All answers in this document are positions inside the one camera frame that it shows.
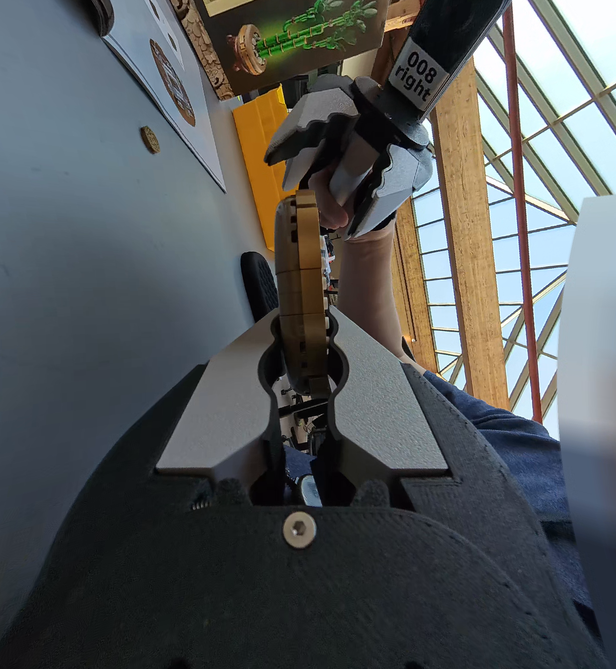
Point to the person's right forearm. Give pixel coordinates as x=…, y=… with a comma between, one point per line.
x=370, y=292

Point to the person's right hand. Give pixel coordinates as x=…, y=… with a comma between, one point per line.
x=329, y=211

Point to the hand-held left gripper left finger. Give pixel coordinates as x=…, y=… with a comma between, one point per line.
x=219, y=418

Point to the yellow plastic bin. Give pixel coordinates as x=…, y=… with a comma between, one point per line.
x=258, y=157

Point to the person's blue sweater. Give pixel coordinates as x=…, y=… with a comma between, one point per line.
x=506, y=454

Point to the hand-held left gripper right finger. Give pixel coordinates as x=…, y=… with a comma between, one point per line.
x=386, y=418

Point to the gold round patterned lego tile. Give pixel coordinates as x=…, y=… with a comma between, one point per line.
x=150, y=140

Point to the lego instruction booklet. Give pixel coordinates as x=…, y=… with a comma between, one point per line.
x=151, y=36

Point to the wooden roof beam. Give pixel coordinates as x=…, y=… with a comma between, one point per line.
x=465, y=209

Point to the black wrist rest pad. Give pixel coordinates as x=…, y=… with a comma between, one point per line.
x=258, y=287

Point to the round gold lego base model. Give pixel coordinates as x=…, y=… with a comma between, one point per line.
x=308, y=292

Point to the red steel pipe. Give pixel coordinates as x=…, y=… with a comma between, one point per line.
x=519, y=209

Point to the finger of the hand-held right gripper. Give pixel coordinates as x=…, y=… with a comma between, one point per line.
x=402, y=177
x=313, y=112

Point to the lego set box bamboo picture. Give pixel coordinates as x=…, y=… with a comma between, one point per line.
x=297, y=42

